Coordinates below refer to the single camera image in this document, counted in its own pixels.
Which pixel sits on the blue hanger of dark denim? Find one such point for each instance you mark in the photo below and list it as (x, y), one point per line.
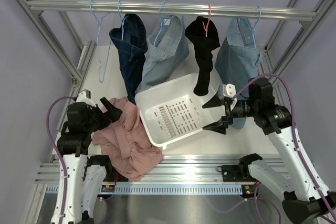
(120, 19)

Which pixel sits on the left aluminium frame post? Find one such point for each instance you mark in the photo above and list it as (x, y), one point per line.
(34, 9)

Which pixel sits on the blue hanger far right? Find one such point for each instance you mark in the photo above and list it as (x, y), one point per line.
(247, 34)

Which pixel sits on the aluminium hanging rail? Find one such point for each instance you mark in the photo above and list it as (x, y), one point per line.
(187, 9)

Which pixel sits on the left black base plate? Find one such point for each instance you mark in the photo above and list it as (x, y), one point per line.
(114, 176)

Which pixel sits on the slotted cable duct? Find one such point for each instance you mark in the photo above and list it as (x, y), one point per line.
(151, 189)

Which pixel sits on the black skirt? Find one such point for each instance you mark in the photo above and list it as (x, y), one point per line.
(203, 48)

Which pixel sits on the blue hanger of light denim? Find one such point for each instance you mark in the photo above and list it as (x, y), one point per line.
(161, 23)

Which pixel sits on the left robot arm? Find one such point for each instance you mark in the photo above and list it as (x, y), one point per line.
(81, 175)

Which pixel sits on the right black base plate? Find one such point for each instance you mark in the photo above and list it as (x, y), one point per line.
(235, 173)

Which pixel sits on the light blue denim skirt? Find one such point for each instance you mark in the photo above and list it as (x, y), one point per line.
(170, 51)

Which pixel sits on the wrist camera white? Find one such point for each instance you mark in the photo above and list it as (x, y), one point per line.
(84, 96)
(227, 91)

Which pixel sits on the dark blue denim skirt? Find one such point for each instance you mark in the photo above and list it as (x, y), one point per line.
(131, 44)

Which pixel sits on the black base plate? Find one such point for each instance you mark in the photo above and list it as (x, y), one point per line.
(114, 176)
(235, 173)

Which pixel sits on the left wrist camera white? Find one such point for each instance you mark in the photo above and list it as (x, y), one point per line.
(84, 96)

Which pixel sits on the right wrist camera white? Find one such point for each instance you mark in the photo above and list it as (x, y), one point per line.
(227, 91)

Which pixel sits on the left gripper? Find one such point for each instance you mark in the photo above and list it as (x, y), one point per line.
(114, 113)

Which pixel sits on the pink skirt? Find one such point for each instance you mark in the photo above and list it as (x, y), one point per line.
(126, 142)

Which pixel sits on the front aluminium rail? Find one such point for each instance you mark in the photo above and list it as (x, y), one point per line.
(176, 169)

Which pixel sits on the pink wire hanger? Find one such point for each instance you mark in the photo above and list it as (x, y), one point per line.
(206, 25)

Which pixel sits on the right aluminium frame post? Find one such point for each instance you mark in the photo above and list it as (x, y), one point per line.
(290, 37)

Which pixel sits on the white plastic basket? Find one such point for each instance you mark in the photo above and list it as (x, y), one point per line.
(172, 114)

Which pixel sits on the aluminium frame post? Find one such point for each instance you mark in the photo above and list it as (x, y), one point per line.
(34, 9)
(290, 37)

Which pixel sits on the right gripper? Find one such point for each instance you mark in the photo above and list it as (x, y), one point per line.
(221, 125)

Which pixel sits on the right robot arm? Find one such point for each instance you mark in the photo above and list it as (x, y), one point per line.
(305, 196)

